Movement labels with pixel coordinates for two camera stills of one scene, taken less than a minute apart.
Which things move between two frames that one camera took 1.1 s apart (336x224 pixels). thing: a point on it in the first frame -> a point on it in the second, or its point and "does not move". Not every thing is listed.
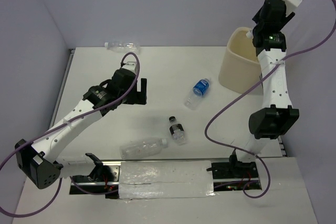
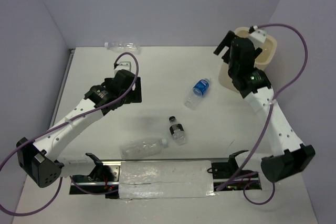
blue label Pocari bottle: (200, 88) does not move
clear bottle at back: (124, 46) does not move
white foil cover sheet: (166, 179) does not move
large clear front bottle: (142, 148) does not move
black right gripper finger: (258, 38) -> (226, 42)
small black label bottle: (177, 130) does not move
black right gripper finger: (289, 18) -> (226, 57)
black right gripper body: (283, 18) -> (230, 67)
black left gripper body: (124, 94) does not move
